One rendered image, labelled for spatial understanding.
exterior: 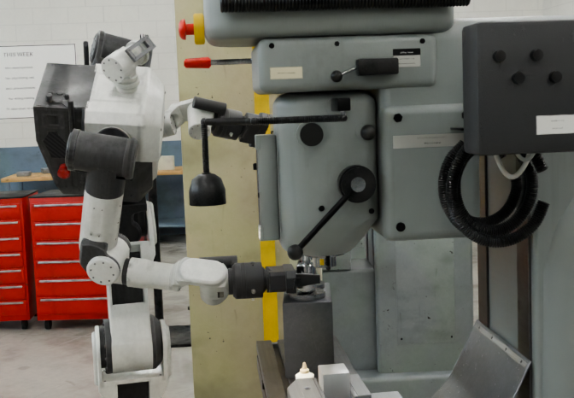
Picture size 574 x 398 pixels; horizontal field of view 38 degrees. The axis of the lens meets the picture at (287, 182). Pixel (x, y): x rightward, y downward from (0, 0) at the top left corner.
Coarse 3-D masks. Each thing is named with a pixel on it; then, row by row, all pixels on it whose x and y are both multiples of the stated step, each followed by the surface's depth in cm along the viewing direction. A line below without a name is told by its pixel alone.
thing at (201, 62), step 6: (186, 60) 171; (192, 60) 171; (198, 60) 171; (204, 60) 172; (210, 60) 172; (216, 60) 172; (222, 60) 172; (228, 60) 172; (234, 60) 173; (240, 60) 173; (246, 60) 173; (186, 66) 172; (192, 66) 172; (198, 66) 172; (204, 66) 172; (210, 66) 172
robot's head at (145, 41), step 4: (144, 36) 201; (132, 40) 202; (136, 40) 202; (140, 40) 199; (144, 40) 200; (148, 40) 201; (132, 44) 197; (136, 44) 198; (144, 44) 202; (148, 44) 201; (152, 44) 201; (128, 48) 196; (132, 48) 197; (148, 48) 200; (152, 48) 201; (128, 52) 195; (144, 52) 199; (148, 52) 200; (132, 56) 196; (136, 56) 196; (140, 56) 197; (132, 60) 196; (136, 60) 196; (148, 60) 204
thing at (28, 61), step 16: (0, 48) 1025; (16, 48) 1027; (32, 48) 1029; (48, 48) 1030; (64, 48) 1032; (0, 64) 1027; (16, 64) 1029; (32, 64) 1030; (0, 80) 1028; (16, 80) 1030; (32, 80) 1032; (0, 96) 1030; (16, 96) 1032; (32, 96) 1034; (0, 112) 1032; (16, 112) 1034; (32, 112) 1036
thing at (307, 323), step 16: (320, 288) 213; (288, 304) 200; (304, 304) 200; (320, 304) 200; (288, 320) 201; (304, 320) 200; (320, 320) 200; (288, 336) 201; (304, 336) 201; (320, 336) 201; (288, 352) 201; (304, 352) 201; (320, 352) 201; (288, 368) 202
